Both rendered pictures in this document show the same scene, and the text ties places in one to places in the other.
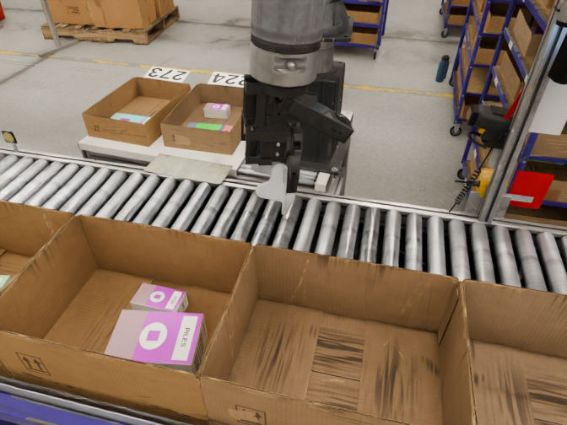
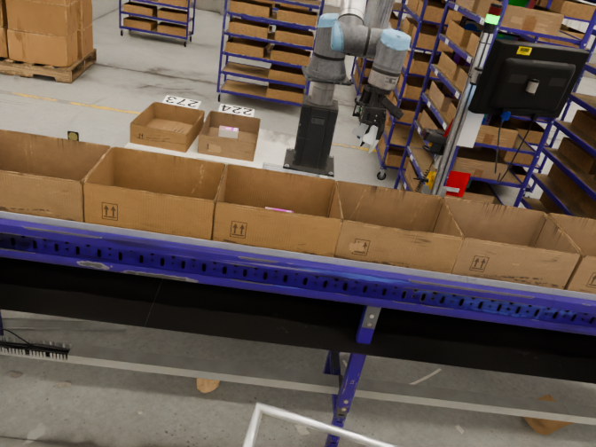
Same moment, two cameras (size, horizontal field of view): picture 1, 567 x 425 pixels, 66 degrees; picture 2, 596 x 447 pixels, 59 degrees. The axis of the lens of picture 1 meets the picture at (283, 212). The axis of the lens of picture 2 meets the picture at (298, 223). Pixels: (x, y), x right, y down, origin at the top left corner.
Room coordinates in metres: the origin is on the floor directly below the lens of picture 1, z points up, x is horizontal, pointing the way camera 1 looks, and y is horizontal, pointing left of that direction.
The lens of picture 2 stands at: (-0.97, 0.71, 1.81)
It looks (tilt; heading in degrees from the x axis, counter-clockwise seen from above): 29 degrees down; 341
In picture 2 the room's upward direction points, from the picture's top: 11 degrees clockwise
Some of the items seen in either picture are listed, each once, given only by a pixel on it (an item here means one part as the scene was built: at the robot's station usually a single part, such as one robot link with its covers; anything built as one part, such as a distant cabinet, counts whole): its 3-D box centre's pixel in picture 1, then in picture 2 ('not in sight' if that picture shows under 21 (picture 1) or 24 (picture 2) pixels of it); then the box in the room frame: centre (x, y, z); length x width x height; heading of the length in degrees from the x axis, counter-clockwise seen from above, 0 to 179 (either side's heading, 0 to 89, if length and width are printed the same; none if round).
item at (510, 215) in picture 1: (529, 199); not in sight; (1.61, -1.14, 0.39); 0.40 x 0.30 x 0.10; 167
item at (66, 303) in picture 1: (136, 309); (277, 212); (0.53, 0.28, 0.96); 0.39 x 0.29 x 0.17; 77
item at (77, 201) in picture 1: (66, 214); not in sight; (1.10, 0.71, 0.72); 0.52 x 0.05 x 0.05; 167
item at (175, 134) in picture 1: (213, 116); (231, 135); (1.63, 0.28, 0.80); 0.38 x 0.28 x 0.10; 166
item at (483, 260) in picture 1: (486, 285); not in sight; (0.79, -0.55, 0.72); 0.52 x 0.05 x 0.05; 167
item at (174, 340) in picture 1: (159, 346); not in sight; (0.48, 0.24, 0.92); 0.16 x 0.11 x 0.07; 87
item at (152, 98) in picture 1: (141, 109); (168, 125); (1.70, 0.60, 0.80); 0.38 x 0.28 x 0.10; 162
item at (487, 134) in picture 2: not in sight; (480, 122); (1.60, -1.14, 0.99); 0.40 x 0.30 x 0.10; 163
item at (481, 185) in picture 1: (478, 180); (427, 179); (1.12, -0.61, 0.84); 0.15 x 0.09 x 0.07; 77
